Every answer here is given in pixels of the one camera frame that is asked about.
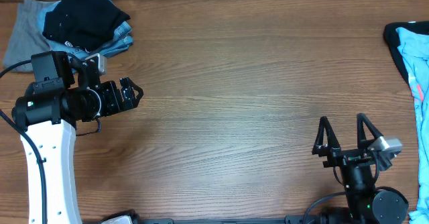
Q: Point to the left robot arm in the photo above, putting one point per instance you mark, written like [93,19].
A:
[65,91]

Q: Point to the light blue t-shirt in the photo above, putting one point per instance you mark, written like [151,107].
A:
[414,51]

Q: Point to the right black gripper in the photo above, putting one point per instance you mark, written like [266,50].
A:
[346,155]

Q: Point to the black polo shirt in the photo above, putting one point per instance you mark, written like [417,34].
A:
[86,24]

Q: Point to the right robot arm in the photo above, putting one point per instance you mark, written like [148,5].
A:
[359,171]

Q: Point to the black garment under blue shirt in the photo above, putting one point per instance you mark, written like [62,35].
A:
[392,40]

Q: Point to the folded grey garment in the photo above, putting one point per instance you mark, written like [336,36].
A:
[26,39]

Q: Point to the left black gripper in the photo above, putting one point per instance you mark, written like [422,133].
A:
[116,104]

